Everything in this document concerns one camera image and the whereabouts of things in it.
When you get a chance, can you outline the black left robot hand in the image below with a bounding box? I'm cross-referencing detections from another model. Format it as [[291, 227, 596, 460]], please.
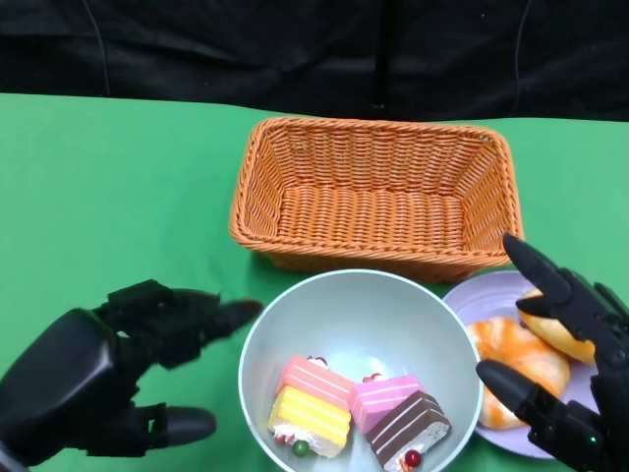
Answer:
[[0, 278, 264, 468]]

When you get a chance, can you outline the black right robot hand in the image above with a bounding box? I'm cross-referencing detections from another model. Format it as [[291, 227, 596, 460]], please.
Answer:
[[475, 233, 629, 472]]

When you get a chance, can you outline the oblong orange bread loaf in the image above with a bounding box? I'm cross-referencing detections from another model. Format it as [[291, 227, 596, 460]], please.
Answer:
[[518, 288, 599, 366]]

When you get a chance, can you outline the orange ring donut bread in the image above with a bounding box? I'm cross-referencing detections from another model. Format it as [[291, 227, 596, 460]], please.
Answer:
[[466, 317, 572, 430]]

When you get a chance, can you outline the chocolate brown cake slice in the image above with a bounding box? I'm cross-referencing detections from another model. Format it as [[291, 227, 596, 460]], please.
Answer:
[[366, 390, 453, 472]]

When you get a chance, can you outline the magenta pink cake slice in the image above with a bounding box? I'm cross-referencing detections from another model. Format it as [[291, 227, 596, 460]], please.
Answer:
[[349, 373, 425, 435]]

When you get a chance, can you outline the yellow cake slice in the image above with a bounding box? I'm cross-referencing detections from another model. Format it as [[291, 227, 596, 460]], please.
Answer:
[[267, 384, 354, 459]]

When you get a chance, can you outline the salmon pink cake slice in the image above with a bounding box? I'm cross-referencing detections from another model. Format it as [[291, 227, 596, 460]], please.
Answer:
[[274, 354, 356, 412]]

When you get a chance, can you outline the pale green bowl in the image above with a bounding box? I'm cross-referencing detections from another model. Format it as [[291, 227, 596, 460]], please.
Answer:
[[238, 268, 484, 472]]

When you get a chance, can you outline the lavender plate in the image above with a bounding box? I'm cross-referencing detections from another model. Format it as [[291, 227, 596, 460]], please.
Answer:
[[441, 269, 629, 461]]

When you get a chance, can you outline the orange wicker basket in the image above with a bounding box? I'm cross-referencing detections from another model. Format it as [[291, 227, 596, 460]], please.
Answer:
[[229, 116, 525, 284]]

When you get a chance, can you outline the green tablecloth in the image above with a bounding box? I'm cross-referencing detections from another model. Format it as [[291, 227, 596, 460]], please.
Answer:
[[0, 91, 629, 472]]

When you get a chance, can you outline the black backdrop curtain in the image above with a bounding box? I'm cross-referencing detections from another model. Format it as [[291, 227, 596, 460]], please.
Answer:
[[0, 0, 629, 122]]

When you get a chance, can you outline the black vertical pole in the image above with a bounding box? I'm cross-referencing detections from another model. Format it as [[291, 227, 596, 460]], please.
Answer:
[[372, 0, 396, 110]]

